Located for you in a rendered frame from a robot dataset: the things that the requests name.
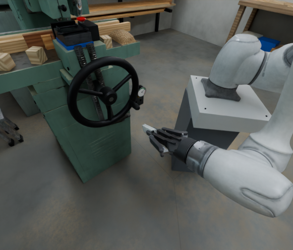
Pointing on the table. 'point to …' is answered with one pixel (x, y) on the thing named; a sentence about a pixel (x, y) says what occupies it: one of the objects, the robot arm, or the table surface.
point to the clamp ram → (61, 25)
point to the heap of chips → (122, 36)
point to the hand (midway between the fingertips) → (149, 130)
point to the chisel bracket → (48, 8)
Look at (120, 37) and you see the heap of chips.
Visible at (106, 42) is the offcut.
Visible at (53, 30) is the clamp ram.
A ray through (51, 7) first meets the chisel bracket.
